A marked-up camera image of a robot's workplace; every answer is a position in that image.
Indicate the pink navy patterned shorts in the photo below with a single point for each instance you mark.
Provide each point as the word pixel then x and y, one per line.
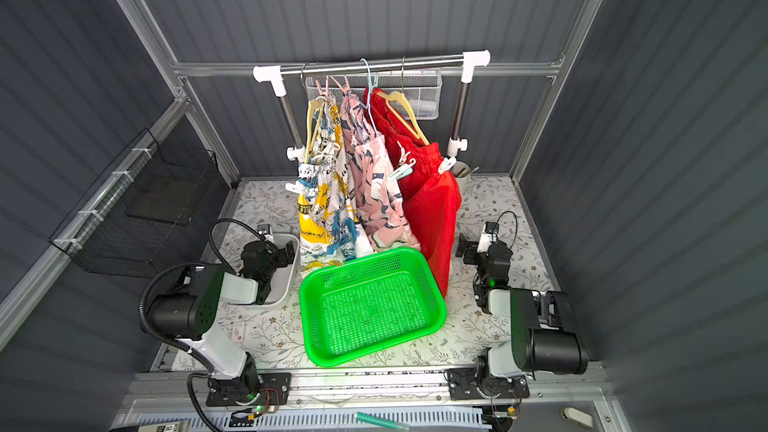
pixel 379 201

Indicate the light blue wire hanger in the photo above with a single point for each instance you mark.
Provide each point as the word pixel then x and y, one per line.
pixel 369 90

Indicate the light green clothespin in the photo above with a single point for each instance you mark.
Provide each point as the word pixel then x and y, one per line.
pixel 403 170

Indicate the white wire mesh basket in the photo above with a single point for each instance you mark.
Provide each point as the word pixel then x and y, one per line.
pixel 421 88

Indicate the yellow hanger of red shorts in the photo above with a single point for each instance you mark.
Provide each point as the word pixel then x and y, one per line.
pixel 411 123

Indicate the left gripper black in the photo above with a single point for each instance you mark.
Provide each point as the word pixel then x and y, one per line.
pixel 280 255

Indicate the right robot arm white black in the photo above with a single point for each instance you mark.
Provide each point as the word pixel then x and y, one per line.
pixel 544 335

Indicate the green plastic basket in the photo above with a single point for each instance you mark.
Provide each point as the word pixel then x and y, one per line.
pixel 368 305

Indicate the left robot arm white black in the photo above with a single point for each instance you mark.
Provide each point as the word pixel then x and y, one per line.
pixel 179 307

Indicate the white clothespin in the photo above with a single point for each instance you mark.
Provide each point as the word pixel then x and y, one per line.
pixel 296 188
pixel 446 164

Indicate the yellow hanger of printed shorts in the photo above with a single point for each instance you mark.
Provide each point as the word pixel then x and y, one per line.
pixel 318 113

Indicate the white clothespin on red shorts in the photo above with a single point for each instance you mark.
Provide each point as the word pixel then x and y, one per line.
pixel 446 164

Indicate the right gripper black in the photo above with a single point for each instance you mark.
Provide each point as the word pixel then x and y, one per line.
pixel 477 251

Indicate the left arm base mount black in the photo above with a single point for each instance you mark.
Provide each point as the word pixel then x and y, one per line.
pixel 268 389

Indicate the black wire wall basket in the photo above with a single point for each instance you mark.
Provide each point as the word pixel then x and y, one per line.
pixel 154 213

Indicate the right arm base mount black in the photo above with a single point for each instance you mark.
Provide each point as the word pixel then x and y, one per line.
pixel 467 383

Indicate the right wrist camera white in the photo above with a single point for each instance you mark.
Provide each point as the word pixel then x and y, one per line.
pixel 488 236

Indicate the red shorts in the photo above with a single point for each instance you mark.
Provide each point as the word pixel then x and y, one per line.
pixel 431 200

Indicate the green marker pen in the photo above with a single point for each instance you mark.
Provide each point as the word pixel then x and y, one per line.
pixel 381 422

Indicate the blue yellow white printed shorts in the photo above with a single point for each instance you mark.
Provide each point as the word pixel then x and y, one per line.
pixel 327 224

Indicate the white plastic tray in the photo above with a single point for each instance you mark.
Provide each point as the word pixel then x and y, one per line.
pixel 282 279

